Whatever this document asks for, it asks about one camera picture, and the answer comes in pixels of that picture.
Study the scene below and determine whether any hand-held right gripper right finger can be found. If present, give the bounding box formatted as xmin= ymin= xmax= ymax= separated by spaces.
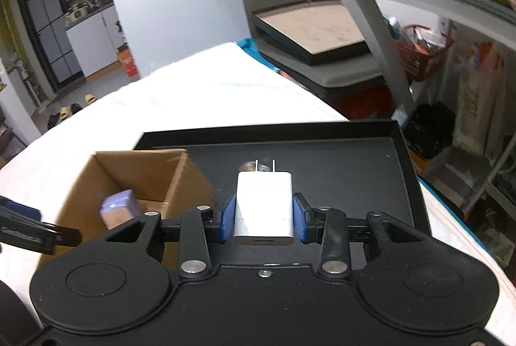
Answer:
xmin=293 ymin=193 xmax=433 ymax=279

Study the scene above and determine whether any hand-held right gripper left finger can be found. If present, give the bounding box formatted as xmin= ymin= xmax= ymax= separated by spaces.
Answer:
xmin=103 ymin=193 xmax=238 ymax=280

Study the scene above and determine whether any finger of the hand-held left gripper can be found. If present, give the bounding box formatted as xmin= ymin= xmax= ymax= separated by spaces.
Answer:
xmin=0 ymin=196 xmax=42 ymax=218
xmin=0 ymin=207 xmax=82 ymax=256

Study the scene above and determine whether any white charger plug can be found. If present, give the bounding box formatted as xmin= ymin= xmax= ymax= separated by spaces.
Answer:
xmin=234 ymin=158 xmax=296 ymax=247

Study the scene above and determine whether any black shallow tray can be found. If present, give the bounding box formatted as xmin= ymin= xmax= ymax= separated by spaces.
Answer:
xmin=133 ymin=119 xmax=433 ymax=242

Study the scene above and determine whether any purple cube box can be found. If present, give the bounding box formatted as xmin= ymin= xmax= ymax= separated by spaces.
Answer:
xmin=99 ymin=190 xmax=140 ymax=230

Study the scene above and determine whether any brown cardboard box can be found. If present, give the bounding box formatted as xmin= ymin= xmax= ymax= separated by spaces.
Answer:
xmin=40 ymin=149 xmax=217 ymax=278

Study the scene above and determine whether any black bag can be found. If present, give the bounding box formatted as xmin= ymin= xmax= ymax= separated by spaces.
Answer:
xmin=405 ymin=102 xmax=457 ymax=160

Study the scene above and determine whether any teal cloth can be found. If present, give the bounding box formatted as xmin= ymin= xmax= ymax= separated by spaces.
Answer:
xmin=236 ymin=37 xmax=259 ymax=57

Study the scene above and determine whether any white cabinet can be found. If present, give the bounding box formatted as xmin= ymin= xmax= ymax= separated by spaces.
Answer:
xmin=44 ymin=0 xmax=130 ymax=79

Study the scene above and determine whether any orange carton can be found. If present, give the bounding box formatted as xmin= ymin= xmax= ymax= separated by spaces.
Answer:
xmin=116 ymin=44 xmax=140 ymax=79

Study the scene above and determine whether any black gridded glass door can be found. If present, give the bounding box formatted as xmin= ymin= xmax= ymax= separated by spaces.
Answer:
xmin=12 ymin=0 xmax=84 ymax=94

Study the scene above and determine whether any black framed board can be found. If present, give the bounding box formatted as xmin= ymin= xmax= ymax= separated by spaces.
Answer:
xmin=251 ymin=0 xmax=372 ymax=67

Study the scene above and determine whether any red basket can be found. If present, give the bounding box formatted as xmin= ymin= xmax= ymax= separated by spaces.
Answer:
xmin=393 ymin=24 xmax=454 ymax=83

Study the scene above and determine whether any beige rice cooker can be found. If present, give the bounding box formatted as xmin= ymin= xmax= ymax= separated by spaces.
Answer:
xmin=66 ymin=5 xmax=88 ymax=23

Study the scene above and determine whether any white tote bag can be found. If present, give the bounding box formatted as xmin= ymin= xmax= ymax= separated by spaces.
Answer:
xmin=451 ymin=42 xmax=505 ymax=158

